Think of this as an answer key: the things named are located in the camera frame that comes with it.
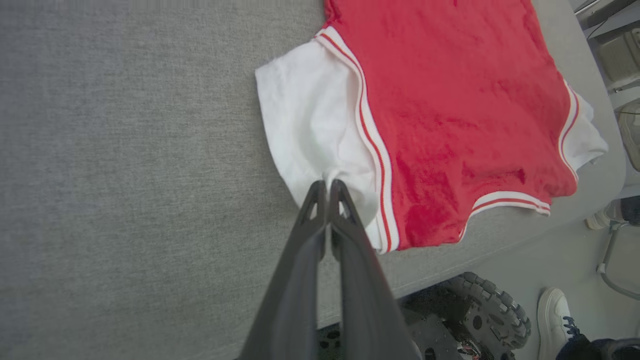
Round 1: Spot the red and white basketball jersey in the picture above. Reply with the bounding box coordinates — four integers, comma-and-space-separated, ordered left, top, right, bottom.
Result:
254, 0, 610, 255

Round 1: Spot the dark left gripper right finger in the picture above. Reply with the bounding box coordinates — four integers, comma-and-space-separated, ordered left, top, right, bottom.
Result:
329, 179, 422, 360

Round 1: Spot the grey tubular chair leg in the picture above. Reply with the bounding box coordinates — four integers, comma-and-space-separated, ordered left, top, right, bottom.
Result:
595, 221, 640, 302

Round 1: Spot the beige rounded object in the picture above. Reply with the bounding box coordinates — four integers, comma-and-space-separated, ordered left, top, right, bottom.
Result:
617, 97, 640, 172

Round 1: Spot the dark trouser leg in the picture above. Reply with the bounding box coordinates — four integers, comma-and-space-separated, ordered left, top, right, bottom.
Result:
554, 333, 640, 360

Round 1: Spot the white and dark shoe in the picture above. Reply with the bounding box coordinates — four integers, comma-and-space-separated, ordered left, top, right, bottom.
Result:
584, 196, 640, 231

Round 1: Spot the black knobby robot wheel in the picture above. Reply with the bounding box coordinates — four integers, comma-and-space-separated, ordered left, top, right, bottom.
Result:
440, 271, 532, 352

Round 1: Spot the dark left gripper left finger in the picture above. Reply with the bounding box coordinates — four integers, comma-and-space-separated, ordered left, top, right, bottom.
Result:
235, 180, 329, 360

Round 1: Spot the white shoe with blue laces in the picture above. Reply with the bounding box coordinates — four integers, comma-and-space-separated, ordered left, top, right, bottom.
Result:
537, 286, 582, 360

